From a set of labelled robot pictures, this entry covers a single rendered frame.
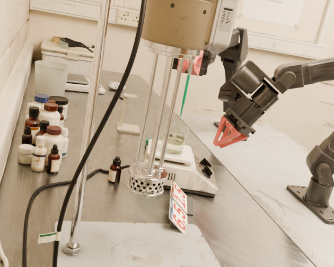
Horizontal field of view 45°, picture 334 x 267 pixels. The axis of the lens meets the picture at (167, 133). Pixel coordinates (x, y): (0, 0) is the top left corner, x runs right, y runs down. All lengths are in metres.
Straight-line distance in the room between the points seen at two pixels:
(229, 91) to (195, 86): 1.55
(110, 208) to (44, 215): 0.14
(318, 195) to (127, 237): 0.57
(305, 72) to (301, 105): 2.00
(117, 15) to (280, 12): 1.07
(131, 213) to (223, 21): 0.48
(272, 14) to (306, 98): 0.67
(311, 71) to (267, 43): 1.69
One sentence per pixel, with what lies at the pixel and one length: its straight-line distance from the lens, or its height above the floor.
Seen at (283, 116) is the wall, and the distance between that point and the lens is 3.00.
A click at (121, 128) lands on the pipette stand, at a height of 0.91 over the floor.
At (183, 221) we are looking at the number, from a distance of 0.89.
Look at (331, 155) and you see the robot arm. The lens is 1.13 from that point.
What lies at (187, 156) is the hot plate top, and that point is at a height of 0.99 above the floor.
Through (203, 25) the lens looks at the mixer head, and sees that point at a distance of 0.61.
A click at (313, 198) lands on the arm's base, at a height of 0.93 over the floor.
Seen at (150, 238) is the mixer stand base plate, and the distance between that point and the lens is 0.82.
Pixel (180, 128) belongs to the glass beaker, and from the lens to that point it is 1.00.
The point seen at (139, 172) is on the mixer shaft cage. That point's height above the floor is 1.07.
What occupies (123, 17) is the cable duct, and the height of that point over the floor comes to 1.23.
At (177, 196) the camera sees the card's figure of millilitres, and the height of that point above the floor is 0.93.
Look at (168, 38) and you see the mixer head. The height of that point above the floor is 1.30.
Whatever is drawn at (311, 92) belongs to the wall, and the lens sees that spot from 3.07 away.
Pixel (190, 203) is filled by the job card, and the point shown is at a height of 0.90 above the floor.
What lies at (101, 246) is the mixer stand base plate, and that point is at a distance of 0.77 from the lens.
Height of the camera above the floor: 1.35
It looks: 18 degrees down
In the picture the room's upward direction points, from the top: 11 degrees clockwise
